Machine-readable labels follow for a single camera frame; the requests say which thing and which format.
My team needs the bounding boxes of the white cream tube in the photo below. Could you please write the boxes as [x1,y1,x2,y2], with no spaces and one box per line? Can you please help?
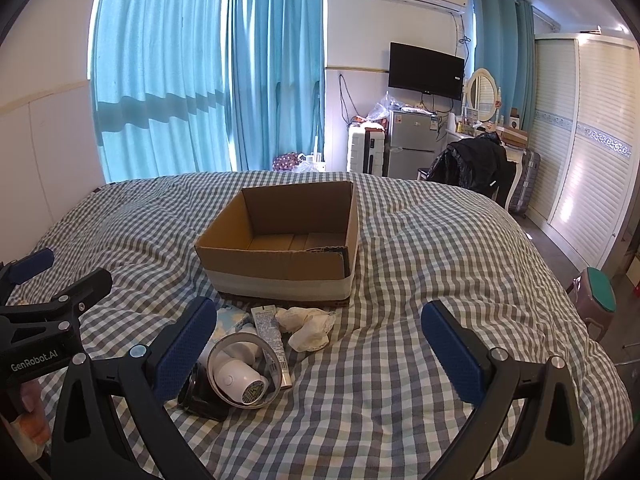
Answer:
[251,305,294,390]

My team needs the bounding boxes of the black pouch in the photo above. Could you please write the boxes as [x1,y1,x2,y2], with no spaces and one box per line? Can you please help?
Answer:
[177,364,229,421]

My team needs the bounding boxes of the narrow teal curtain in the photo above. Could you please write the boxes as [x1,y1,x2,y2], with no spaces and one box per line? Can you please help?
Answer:
[472,0,536,128]

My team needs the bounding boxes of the white dressing table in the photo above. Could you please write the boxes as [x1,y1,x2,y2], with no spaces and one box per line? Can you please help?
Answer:
[446,127,531,211]

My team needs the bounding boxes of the wide teal curtain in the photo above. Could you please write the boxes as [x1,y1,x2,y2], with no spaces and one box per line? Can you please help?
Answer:
[89,0,234,184]

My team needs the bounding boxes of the clear plastic cup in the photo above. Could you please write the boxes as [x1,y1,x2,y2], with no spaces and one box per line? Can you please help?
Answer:
[206,332,284,409]

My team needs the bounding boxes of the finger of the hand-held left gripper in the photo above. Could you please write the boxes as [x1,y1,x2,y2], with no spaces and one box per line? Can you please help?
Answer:
[0,247,55,306]
[0,267,114,333]

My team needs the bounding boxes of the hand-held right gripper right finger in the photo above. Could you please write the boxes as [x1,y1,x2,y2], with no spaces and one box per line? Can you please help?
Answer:
[420,300,586,480]

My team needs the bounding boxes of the brown cardboard box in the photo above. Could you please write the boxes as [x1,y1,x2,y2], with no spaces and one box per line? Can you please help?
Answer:
[194,180,360,302]

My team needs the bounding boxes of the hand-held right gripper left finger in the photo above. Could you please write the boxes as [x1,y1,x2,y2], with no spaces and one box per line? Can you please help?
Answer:
[50,296,218,480]

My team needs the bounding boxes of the white plastic bag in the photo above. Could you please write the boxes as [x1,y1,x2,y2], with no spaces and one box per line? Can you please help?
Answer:
[292,152,327,174]

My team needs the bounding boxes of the light blue tissue pack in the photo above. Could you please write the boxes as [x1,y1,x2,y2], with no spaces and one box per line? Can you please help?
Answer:
[210,307,257,342]

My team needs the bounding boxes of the white slatted wardrobe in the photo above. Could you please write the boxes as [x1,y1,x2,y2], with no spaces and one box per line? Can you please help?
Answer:
[527,32,640,272]

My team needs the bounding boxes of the stool with green cushion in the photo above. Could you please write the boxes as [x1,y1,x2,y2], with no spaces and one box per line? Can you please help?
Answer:
[574,266,619,343]

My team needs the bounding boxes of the grey white checked bed blanket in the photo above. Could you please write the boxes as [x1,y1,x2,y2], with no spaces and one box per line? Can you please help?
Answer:
[0,170,633,480]

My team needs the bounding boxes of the person's left hand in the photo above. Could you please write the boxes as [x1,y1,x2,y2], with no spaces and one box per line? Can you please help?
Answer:
[17,377,52,457]

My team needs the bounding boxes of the oval white-framed mirror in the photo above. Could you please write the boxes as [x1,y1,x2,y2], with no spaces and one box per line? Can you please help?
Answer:
[465,68,502,124]

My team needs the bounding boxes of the white handheld device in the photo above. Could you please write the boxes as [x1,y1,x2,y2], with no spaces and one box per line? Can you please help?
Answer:
[212,342,271,405]

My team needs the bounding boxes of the black wall cable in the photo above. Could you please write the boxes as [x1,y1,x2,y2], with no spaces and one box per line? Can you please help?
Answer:
[338,74,362,125]

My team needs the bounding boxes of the clear plastic bag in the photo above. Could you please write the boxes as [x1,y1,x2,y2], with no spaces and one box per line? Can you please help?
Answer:
[367,91,402,124]

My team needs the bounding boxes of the silver small fridge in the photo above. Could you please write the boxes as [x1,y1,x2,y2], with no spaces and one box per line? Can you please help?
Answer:
[382,110,449,180]

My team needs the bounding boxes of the black wall television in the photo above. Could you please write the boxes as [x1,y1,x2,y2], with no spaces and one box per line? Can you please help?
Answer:
[388,42,466,102]

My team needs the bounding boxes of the grey hard suitcase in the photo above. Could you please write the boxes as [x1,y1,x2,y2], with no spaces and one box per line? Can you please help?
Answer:
[507,149,542,215]

